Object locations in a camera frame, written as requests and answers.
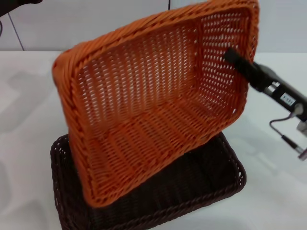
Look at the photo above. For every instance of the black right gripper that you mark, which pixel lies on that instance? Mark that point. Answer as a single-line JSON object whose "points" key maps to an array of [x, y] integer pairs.
{"points": [[275, 91]]}

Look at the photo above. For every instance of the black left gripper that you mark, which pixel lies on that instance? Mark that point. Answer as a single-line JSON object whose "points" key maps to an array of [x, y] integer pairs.
{"points": [[12, 3]]}

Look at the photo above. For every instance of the orange woven basket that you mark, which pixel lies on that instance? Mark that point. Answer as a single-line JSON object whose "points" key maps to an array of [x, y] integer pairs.
{"points": [[144, 95]]}

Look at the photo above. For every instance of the dark brown woven basket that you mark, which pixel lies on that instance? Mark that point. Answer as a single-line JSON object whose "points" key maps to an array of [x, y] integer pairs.
{"points": [[192, 182]]}

